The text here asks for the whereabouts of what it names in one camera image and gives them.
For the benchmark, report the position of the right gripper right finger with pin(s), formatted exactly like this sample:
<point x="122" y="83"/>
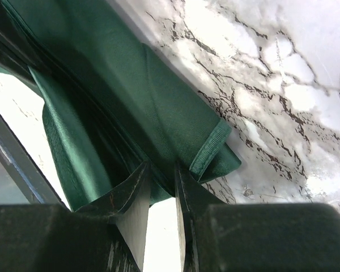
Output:
<point x="215" y="236"/>

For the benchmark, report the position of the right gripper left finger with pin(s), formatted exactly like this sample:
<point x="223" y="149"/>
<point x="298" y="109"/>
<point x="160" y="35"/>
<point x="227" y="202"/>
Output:
<point x="108" y="234"/>

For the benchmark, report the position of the dark green cloth napkin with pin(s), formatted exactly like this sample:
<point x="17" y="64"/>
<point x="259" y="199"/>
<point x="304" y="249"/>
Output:
<point x="110" y="103"/>

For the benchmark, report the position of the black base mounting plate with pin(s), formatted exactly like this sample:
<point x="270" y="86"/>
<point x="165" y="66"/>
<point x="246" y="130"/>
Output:
<point x="21" y="180"/>

